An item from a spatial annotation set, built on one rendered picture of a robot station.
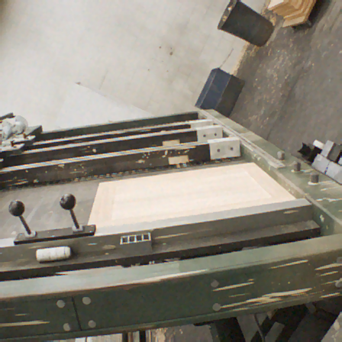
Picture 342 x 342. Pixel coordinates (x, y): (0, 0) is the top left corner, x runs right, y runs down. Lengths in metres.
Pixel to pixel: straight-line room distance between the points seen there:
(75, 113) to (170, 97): 1.93
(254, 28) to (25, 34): 3.49
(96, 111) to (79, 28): 1.86
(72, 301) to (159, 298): 0.16
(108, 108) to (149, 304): 4.40
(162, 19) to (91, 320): 5.95
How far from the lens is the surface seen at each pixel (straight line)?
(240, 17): 5.50
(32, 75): 6.61
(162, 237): 0.95
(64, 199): 0.88
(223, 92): 5.50
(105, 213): 1.14
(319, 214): 0.98
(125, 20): 6.46
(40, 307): 0.76
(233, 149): 1.65
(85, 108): 5.06
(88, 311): 0.75
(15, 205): 0.91
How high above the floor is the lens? 1.42
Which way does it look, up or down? 11 degrees down
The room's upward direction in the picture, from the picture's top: 66 degrees counter-clockwise
